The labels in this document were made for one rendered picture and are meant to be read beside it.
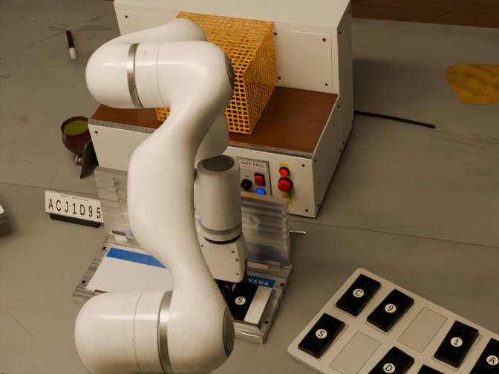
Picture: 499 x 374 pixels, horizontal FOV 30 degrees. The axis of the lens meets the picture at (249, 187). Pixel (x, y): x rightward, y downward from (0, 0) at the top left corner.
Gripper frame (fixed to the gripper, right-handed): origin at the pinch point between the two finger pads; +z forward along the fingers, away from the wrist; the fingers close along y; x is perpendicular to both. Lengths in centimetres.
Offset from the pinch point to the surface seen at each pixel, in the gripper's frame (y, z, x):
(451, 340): 47.3, 2.1, 2.0
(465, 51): 33, -17, 100
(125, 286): -22.8, 3.0, -1.5
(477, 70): 38, -16, 91
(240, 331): 6.0, 3.9, -6.5
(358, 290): 26.4, 0.5, 9.8
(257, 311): 7.8, 2.0, -1.5
